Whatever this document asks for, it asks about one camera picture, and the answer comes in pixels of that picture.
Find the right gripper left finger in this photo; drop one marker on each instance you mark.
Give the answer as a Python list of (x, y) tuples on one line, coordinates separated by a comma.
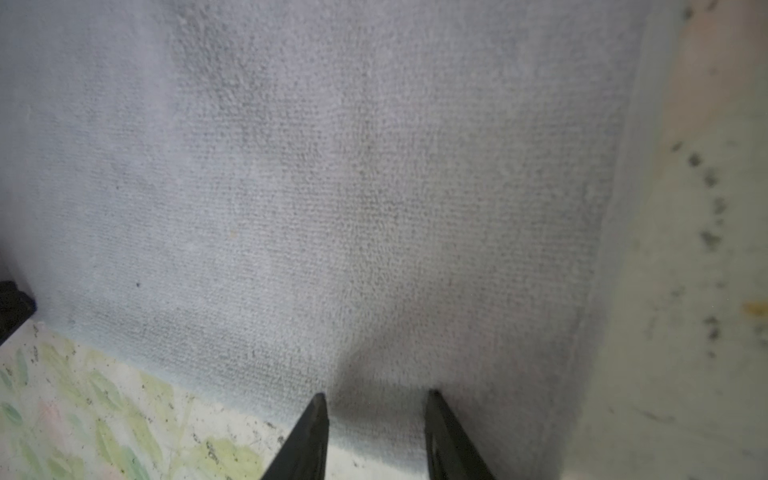
[(303, 455)]

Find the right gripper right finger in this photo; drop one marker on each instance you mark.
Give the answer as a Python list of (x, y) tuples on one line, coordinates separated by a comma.
[(451, 455)]

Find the grey towel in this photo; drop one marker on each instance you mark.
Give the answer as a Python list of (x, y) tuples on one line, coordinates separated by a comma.
[(261, 200)]

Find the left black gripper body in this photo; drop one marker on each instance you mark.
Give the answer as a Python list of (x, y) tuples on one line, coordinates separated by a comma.
[(16, 307)]

